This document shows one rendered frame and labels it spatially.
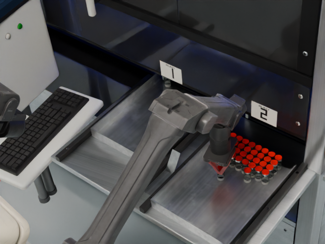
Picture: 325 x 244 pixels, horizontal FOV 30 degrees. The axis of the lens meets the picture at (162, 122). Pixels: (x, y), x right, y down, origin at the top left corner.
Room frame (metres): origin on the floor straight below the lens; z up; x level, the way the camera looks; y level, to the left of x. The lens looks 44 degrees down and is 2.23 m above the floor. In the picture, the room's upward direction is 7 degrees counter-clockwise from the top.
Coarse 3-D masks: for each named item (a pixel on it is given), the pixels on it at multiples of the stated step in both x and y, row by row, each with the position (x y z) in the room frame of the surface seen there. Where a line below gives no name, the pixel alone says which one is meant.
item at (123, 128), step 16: (160, 80) 1.61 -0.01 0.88; (128, 96) 1.51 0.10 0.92; (144, 96) 1.54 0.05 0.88; (112, 112) 1.45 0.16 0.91; (128, 112) 1.47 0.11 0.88; (144, 112) 1.46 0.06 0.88; (96, 128) 1.39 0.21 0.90; (112, 128) 1.40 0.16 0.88; (128, 128) 1.39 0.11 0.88; (144, 128) 1.39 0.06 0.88; (112, 144) 1.32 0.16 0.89; (128, 144) 1.32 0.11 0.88; (176, 144) 1.28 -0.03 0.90
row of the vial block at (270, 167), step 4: (236, 148) 1.21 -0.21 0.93; (236, 152) 1.19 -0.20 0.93; (240, 152) 1.19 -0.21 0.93; (244, 152) 1.19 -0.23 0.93; (244, 156) 1.18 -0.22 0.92; (248, 156) 1.17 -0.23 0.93; (252, 156) 1.17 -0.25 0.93; (252, 160) 1.17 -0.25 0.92; (256, 160) 1.15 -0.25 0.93; (256, 164) 1.15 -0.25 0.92; (260, 164) 1.14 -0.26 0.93; (264, 164) 1.14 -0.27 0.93; (264, 168) 1.13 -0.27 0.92; (268, 168) 1.12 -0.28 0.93; (272, 168) 1.12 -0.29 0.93; (272, 172) 1.11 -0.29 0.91; (272, 176) 1.12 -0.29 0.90
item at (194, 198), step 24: (192, 168) 1.19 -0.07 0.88; (168, 192) 1.11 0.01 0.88; (192, 192) 1.10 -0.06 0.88; (216, 192) 1.09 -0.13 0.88; (240, 192) 1.08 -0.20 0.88; (264, 192) 1.07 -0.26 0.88; (168, 216) 1.03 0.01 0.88; (192, 216) 1.02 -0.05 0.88; (216, 216) 1.01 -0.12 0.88; (240, 216) 1.00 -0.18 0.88; (216, 240) 0.91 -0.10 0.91
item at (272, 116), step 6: (252, 102) 1.27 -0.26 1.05; (252, 108) 1.27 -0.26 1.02; (258, 108) 1.26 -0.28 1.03; (264, 108) 1.24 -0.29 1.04; (252, 114) 1.27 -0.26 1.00; (258, 114) 1.26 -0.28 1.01; (270, 114) 1.23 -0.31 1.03; (276, 114) 1.22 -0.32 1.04; (264, 120) 1.24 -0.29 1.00; (270, 120) 1.23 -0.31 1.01; (276, 120) 1.22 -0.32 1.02; (276, 126) 1.22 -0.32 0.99
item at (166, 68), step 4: (160, 64) 1.51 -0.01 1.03; (164, 64) 1.50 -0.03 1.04; (168, 64) 1.48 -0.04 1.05; (164, 68) 1.50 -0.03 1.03; (168, 68) 1.49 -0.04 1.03; (172, 68) 1.47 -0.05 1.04; (176, 68) 1.46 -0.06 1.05; (164, 72) 1.50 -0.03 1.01; (168, 72) 1.49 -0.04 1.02; (176, 72) 1.46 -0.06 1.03; (180, 72) 1.45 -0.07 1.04; (168, 76) 1.49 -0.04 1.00; (172, 76) 1.48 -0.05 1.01; (176, 76) 1.46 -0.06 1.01; (180, 76) 1.45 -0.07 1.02; (176, 80) 1.47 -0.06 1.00; (180, 80) 1.45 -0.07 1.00
